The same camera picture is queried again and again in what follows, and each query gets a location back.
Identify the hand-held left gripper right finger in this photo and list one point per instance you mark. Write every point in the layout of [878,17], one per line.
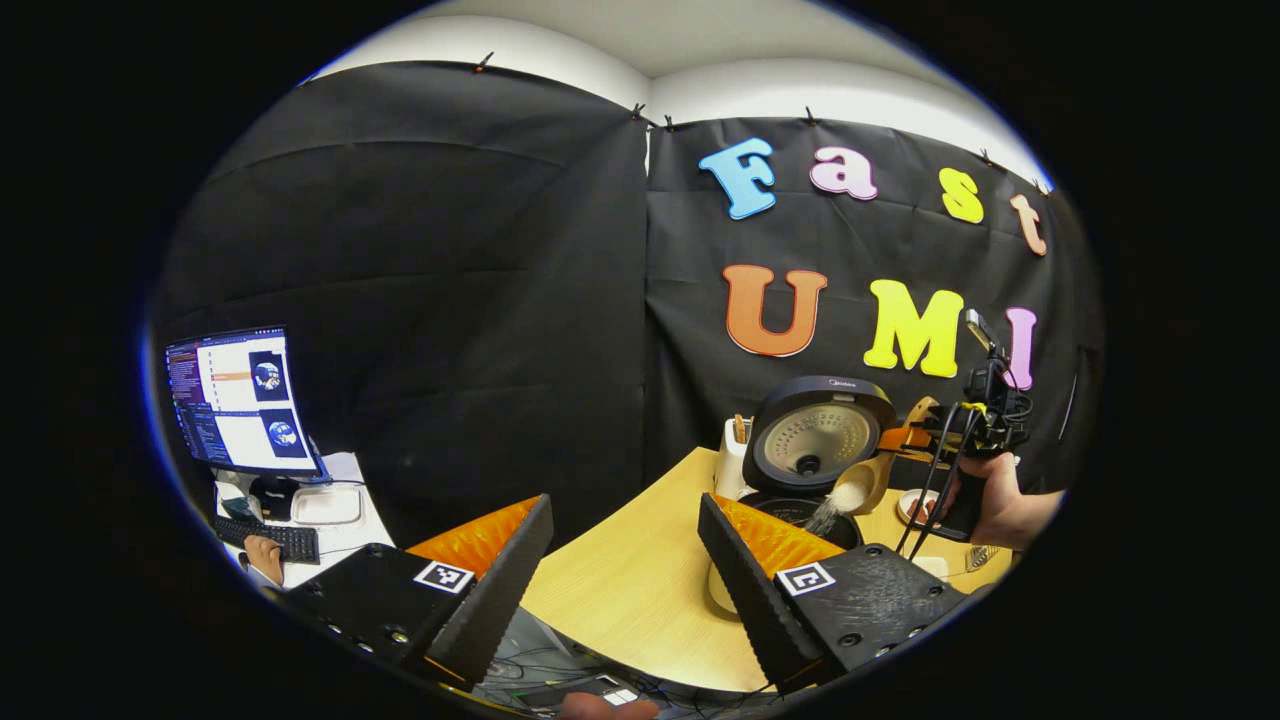
[750,600]

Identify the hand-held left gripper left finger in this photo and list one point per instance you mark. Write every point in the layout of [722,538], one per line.
[500,600]

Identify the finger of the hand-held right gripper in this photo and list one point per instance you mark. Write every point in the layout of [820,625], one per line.
[905,443]

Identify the wooden spoon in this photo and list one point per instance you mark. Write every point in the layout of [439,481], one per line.
[875,480]

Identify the white rice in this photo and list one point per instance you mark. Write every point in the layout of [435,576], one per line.
[840,505]

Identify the silver black rice cooker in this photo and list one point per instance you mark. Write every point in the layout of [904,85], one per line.
[815,435]

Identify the clear chopstick holder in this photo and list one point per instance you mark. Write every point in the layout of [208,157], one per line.
[983,558]

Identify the white utensil holder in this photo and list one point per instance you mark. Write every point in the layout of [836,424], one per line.
[733,465]

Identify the round white plate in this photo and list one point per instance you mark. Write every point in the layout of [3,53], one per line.
[912,505]

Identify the white desk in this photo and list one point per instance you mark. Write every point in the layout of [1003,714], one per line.
[345,540]

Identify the white flat box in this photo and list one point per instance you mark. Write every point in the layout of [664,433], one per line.
[325,506]

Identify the black keyboard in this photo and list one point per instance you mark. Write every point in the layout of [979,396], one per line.
[270,540]

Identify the black backdrop cloth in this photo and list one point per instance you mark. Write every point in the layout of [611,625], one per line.
[450,300]

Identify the computer monitor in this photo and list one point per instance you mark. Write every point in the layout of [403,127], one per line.
[235,400]

